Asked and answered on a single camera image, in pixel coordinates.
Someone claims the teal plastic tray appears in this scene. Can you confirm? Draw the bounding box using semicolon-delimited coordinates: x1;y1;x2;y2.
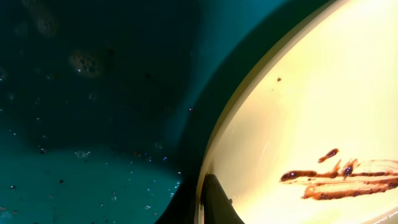
1;0;323;223

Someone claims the yellow-green rimmed plate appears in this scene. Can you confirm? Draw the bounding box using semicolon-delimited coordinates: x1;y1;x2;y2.
193;0;397;223

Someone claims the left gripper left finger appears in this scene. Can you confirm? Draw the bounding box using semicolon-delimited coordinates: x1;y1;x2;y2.
155;179;197;224

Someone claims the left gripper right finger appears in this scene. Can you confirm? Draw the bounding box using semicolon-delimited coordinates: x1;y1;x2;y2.
200;174;244;224

